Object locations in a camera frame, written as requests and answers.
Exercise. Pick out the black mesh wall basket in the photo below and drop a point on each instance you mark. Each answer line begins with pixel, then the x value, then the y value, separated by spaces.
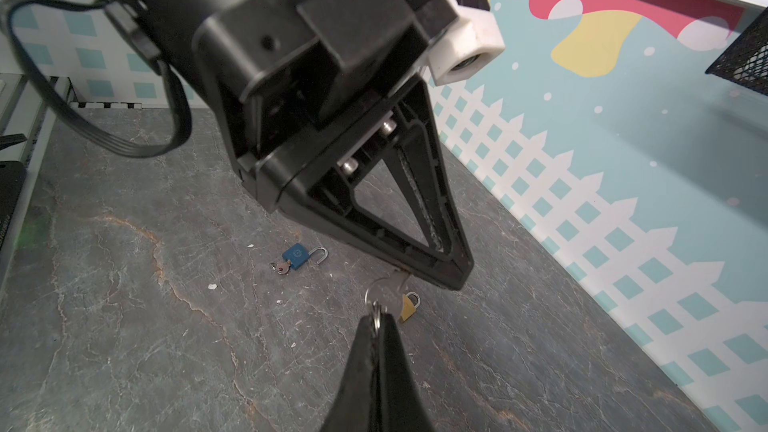
pixel 744 62

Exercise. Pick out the small key with ring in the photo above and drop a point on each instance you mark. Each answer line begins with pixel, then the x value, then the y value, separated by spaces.
pixel 385 296

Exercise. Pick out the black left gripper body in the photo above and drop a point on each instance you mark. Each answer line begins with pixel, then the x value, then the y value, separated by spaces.
pixel 269 68

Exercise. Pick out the brass padlock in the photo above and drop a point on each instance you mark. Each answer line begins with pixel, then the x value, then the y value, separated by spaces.
pixel 410 304

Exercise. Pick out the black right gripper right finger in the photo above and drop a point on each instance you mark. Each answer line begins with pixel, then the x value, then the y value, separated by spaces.
pixel 398 404

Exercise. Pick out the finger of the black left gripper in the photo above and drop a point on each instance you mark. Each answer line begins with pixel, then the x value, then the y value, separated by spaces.
pixel 374 178

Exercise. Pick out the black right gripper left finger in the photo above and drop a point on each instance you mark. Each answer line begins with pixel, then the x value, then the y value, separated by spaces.
pixel 355 405

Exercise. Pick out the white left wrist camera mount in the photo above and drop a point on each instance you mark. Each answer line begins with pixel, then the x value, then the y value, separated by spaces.
pixel 471 42

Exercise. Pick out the blue padlock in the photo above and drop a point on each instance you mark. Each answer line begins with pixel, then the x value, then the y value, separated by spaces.
pixel 297 255

